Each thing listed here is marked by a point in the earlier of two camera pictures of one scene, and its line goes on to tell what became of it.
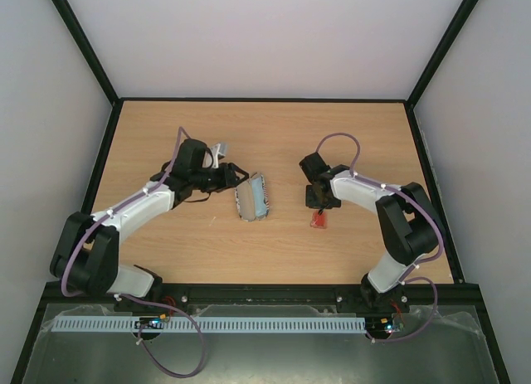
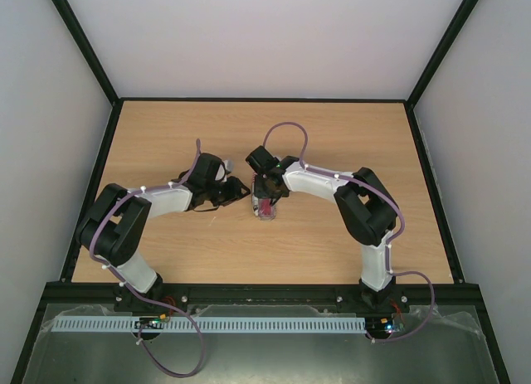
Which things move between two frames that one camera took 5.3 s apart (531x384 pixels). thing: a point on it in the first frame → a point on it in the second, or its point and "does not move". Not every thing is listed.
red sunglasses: [319, 221] → [265, 211]
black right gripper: [322, 197] → [265, 189]
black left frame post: [76, 31] does not move
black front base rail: [462, 295] does not move
